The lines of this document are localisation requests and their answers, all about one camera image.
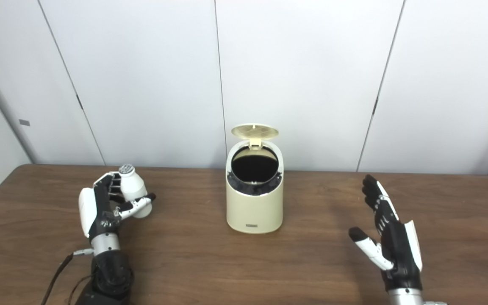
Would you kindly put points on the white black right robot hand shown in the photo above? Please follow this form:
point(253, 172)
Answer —
point(400, 254)

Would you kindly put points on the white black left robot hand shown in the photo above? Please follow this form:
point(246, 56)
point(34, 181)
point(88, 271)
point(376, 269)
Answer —
point(100, 216)

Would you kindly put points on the small white plastic bottle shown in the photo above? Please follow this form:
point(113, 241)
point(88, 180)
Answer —
point(134, 186)

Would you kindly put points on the cream round bin lid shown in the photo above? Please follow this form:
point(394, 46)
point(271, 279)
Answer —
point(254, 130)

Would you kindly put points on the cream-colored bin body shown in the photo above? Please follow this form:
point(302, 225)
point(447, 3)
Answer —
point(254, 212)

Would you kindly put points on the small gray wall tag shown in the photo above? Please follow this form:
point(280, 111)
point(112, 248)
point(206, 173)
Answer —
point(24, 122)

